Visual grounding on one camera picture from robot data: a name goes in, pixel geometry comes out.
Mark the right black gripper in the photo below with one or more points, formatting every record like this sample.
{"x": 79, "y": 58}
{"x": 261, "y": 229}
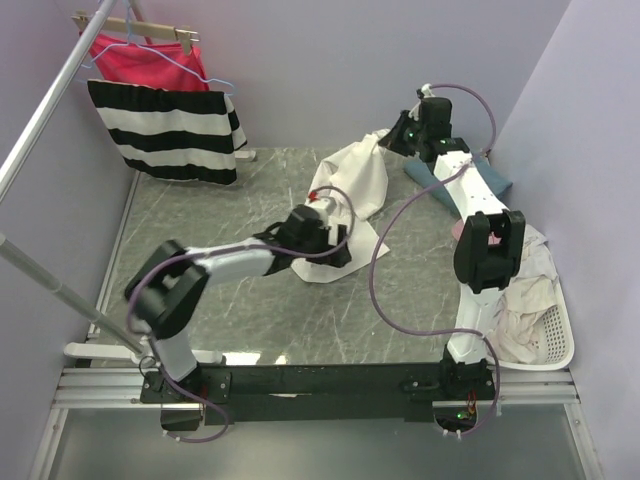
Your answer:
{"x": 391, "y": 139}

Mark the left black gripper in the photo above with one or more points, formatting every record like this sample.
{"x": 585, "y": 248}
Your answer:
{"x": 324, "y": 233}

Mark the white coca cola t shirt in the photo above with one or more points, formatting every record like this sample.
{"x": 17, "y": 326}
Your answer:
{"x": 359, "y": 170}

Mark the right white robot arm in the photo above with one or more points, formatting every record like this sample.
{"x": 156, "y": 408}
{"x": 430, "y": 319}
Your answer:
{"x": 489, "y": 250}

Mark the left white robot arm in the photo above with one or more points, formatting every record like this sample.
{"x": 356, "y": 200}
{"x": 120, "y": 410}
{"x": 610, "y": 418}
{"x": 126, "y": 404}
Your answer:
{"x": 165, "y": 292}

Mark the folded blue t shirt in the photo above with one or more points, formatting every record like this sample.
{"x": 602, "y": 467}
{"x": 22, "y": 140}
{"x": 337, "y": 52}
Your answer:
{"x": 419, "y": 172}

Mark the black and white striped garment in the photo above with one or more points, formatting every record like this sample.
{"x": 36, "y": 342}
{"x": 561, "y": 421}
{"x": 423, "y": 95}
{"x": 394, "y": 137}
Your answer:
{"x": 171, "y": 135}

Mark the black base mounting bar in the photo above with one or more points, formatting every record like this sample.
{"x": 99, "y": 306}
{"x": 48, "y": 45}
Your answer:
{"x": 407, "y": 391}

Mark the pile of white clothes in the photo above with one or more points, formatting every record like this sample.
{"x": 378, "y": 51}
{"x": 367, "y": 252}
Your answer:
{"x": 528, "y": 297}

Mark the wooden clip hanger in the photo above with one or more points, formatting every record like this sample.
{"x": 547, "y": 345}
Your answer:
{"x": 153, "y": 33}

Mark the white laundry basket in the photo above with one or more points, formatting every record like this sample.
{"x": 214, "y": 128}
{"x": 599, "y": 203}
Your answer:
{"x": 555, "y": 346}

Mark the pink red garment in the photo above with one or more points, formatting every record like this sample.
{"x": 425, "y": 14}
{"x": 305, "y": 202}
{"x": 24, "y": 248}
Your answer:
{"x": 163, "y": 66}

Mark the white rack foot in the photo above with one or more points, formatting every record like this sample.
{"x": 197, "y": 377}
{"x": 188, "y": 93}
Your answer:
{"x": 96, "y": 351}

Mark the silver clothes rack pole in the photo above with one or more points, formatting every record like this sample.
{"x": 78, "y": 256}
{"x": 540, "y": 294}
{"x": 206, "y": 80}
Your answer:
{"x": 14, "y": 162}

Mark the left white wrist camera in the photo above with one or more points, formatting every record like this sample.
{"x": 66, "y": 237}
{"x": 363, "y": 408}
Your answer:
{"x": 325, "y": 206}

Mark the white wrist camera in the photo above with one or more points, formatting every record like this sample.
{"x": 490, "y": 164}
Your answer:
{"x": 424, "y": 92}
{"x": 325, "y": 206}

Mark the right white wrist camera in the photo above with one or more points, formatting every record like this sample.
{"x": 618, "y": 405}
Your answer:
{"x": 424, "y": 92}

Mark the light blue wire hanger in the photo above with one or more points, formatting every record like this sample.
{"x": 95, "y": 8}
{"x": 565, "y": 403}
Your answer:
{"x": 132, "y": 13}

